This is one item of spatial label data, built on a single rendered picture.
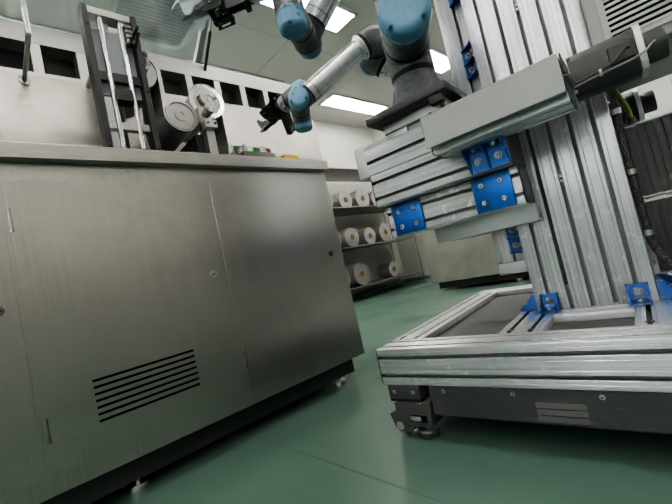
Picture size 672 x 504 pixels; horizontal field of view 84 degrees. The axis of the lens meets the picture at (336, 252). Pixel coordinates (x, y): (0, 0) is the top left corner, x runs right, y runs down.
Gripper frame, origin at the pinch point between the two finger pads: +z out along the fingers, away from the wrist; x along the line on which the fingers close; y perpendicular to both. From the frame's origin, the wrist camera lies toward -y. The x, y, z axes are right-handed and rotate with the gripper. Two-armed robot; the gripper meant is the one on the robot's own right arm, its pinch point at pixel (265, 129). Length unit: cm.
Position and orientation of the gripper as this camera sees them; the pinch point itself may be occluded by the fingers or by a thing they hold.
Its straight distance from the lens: 186.8
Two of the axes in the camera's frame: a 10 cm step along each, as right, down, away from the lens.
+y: -6.5, -6.6, -3.8
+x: -4.3, 7.3, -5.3
